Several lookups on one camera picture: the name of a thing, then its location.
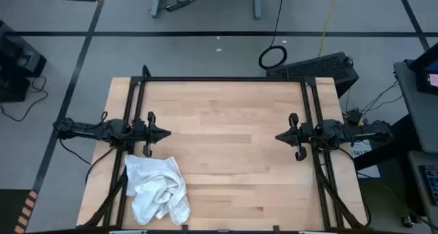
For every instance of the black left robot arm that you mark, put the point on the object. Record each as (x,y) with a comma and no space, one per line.
(85,129)

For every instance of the black frame clip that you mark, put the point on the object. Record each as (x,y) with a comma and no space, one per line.
(276,229)
(184,228)

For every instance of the black monitor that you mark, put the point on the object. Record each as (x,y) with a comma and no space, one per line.
(427,73)

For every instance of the black computer tower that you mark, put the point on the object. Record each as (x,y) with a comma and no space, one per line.
(318,68)

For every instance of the grey desk leg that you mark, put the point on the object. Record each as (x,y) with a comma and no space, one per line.
(157,1)
(258,3)

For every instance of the black keyboard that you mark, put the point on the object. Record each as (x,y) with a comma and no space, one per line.
(432,186)

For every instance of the white paper sheet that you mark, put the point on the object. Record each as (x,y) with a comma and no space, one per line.
(367,165)

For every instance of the black power strip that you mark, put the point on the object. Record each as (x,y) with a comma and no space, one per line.
(178,5)

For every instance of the black metal table frame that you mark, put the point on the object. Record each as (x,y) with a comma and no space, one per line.
(219,79)

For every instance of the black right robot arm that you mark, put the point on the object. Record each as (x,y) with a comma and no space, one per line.
(359,131)

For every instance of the black equipment stack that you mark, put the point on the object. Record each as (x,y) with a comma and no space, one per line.
(17,63)

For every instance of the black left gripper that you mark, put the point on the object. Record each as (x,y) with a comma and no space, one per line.
(140,131)

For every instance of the black power adapter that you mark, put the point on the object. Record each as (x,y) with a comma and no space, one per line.
(354,117)

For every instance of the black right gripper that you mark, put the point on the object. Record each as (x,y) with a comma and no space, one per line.
(304,133)

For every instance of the black desk leg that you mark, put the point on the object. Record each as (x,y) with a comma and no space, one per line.
(393,152)

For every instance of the black caster wheel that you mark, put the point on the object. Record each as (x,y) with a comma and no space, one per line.
(407,222)

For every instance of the white checked towel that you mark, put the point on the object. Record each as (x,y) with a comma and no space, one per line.
(154,189)

